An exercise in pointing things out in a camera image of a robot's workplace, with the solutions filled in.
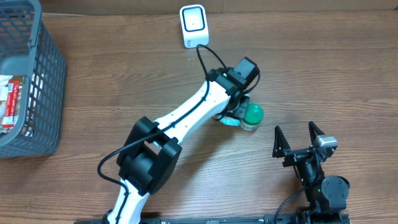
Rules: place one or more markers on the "teal orange tissue pack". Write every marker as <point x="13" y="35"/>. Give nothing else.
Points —
<point x="230" y="121"/>

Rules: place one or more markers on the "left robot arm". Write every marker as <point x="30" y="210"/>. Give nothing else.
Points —
<point x="152" y="149"/>

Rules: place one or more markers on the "brown white snack bag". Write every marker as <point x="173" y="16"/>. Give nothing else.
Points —
<point x="4" y="81"/>

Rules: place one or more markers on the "grey plastic mesh basket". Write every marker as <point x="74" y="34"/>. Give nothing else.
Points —
<point x="29" y="53"/>

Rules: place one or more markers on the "red snack bar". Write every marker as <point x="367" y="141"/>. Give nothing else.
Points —
<point x="12" y="91"/>

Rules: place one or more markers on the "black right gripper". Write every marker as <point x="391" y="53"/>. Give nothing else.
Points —
<point x="298" y="152"/>

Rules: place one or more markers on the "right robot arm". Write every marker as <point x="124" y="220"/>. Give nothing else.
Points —
<point x="326" y="195"/>

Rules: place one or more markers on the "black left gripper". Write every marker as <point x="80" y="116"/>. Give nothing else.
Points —
<point x="241" y="109"/>

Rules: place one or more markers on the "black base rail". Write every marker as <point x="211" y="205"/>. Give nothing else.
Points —
<point x="267" y="219"/>

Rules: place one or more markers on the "green lid jar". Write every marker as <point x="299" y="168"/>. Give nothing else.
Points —
<point x="253" y="117"/>

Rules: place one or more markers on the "white barcode scanner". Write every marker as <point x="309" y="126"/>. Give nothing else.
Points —
<point x="194" y="25"/>

